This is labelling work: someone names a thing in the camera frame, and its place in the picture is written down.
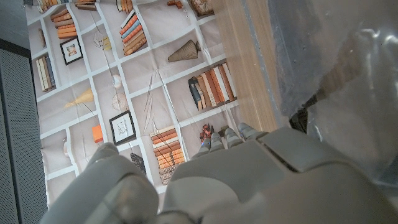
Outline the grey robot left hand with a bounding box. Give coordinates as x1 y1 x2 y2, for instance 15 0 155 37
39 122 398 224

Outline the printed bookshelf backdrop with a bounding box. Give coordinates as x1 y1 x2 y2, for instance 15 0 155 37
24 0 242 206

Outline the grey perforated panel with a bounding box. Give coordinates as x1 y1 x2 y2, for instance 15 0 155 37
0 39 48 224

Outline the black cable in clear bag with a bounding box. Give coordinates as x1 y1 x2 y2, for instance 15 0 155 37
267 0 398 200

